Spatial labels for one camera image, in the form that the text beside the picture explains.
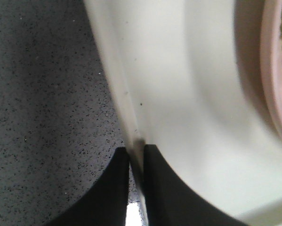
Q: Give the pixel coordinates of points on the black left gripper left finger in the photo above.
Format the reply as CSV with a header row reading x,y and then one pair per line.
x,y
105,204

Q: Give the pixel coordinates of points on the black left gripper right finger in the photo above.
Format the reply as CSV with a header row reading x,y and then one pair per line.
x,y
170,202

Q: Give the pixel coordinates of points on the cream bear serving tray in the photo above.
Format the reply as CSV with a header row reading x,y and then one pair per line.
x,y
185,76

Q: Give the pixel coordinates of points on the pink round plate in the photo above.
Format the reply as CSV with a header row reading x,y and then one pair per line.
x,y
271,59

